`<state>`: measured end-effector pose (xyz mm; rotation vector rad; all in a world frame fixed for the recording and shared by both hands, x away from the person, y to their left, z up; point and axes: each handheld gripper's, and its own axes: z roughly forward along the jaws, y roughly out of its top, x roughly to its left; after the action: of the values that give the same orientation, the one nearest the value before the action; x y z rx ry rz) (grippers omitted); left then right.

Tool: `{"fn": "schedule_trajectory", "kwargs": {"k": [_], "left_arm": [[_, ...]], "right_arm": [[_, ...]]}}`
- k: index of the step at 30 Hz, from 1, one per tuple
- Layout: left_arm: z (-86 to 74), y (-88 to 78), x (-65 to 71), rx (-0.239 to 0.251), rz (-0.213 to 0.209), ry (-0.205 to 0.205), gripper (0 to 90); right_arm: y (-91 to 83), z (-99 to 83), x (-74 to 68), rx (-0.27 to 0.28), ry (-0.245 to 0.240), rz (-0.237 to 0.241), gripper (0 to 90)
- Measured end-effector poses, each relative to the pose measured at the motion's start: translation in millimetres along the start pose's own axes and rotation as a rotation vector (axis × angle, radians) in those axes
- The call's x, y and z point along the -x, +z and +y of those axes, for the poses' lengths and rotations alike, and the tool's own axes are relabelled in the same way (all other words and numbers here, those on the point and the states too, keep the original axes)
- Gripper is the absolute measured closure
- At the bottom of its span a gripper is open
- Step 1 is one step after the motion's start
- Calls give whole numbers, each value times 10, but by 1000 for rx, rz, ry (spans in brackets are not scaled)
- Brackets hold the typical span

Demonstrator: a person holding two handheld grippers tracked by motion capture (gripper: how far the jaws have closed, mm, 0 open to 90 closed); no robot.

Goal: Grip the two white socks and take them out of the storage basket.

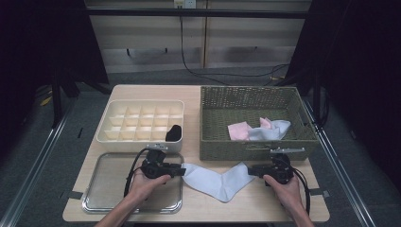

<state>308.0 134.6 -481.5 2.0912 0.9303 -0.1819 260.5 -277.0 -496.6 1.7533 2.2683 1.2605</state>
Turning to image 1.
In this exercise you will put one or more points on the person's right hand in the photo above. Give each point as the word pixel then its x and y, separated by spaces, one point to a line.
pixel 283 195

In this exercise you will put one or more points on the black metal stand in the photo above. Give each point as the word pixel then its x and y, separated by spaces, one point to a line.
pixel 56 101
pixel 317 101

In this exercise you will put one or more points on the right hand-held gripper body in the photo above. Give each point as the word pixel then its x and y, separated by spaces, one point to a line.
pixel 280 171

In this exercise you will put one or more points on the black metal crossbar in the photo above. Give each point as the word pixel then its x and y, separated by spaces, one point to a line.
pixel 189 13

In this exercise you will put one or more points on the person's left hand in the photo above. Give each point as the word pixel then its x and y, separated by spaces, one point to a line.
pixel 145 187

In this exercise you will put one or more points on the pale cabinet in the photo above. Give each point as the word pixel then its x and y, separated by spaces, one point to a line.
pixel 252 31
pixel 142 31

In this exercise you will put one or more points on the clear plastic lid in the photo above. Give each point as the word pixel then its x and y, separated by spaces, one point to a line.
pixel 104 189

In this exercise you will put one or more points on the black tape strip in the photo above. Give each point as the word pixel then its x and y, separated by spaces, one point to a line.
pixel 318 192
pixel 75 195

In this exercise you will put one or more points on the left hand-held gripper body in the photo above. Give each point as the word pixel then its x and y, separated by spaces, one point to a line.
pixel 154 168

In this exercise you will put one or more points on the cream compartment storage box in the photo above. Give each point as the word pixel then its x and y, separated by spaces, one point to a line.
pixel 110 143

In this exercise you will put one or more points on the green woven basket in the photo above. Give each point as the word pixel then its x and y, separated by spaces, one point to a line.
pixel 220 148

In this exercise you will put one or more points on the metal floor rail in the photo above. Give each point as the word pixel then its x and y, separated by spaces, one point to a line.
pixel 31 173
pixel 345 176

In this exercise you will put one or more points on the white wall socket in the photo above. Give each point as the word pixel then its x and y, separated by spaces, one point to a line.
pixel 185 3

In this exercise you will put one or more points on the black curtain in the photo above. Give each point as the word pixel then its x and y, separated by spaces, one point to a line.
pixel 31 47
pixel 362 63

